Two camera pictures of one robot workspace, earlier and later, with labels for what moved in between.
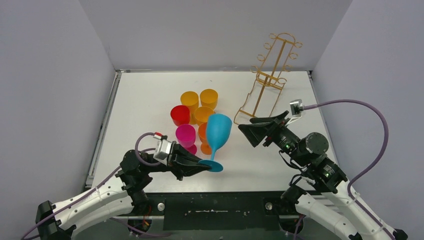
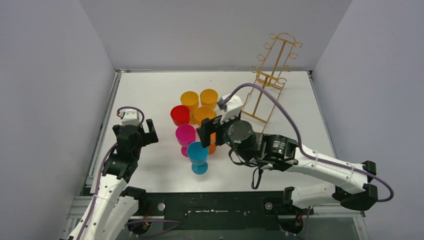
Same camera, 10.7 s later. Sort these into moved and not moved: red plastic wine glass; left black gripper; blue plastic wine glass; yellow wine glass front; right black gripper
Moved: right black gripper; left black gripper; blue plastic wine glass
Not moved: yellow wine glass front; red plastic wine glass
